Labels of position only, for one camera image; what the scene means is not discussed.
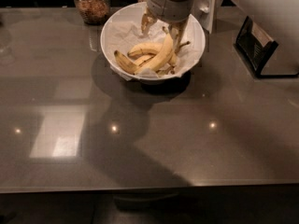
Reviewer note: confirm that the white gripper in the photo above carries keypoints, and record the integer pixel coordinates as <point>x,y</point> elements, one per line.
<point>167,8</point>

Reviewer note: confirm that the long top banana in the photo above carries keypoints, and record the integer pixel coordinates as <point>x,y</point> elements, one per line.
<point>161,58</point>

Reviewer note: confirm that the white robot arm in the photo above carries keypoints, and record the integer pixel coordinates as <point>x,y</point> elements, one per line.
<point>279,18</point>

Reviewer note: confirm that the curved back banana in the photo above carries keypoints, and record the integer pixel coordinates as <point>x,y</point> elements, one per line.
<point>153,48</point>

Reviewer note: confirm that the white bowl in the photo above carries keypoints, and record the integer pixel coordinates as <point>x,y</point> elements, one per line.
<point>124,19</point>

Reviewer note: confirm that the left front banana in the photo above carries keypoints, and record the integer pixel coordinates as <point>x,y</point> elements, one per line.
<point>127,65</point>

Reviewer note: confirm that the white paper liner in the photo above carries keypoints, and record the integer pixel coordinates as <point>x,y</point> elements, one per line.
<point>123,36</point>

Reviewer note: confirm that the glass jar with brown nuts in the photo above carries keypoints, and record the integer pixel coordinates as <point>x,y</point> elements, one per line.
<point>93,12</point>

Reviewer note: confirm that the black wire napkin holder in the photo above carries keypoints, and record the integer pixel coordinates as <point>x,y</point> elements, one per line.
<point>266,57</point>

